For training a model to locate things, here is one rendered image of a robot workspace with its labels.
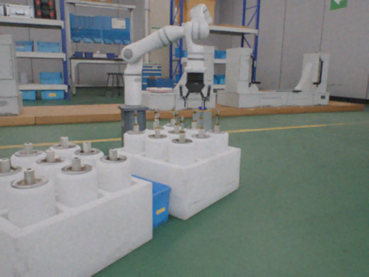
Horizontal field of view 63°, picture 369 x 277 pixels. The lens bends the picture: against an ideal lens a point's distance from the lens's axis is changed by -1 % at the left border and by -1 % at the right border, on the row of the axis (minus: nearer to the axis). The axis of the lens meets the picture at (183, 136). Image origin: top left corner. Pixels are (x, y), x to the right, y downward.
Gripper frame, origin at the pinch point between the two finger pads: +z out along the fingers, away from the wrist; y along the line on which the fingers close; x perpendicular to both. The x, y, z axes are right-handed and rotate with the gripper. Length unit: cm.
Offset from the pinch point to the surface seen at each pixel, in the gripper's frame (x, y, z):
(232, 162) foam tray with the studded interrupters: 11.1, -16.1, 21.8
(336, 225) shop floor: 37, -48, 35
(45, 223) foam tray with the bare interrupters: 74, 32, 17
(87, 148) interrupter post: 45, 32, 8
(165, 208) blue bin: 38.6, 9.5, 29.8
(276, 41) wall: -679, -217, -97
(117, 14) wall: -812, 219, -180
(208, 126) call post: -16.7, -7.4, 11.6
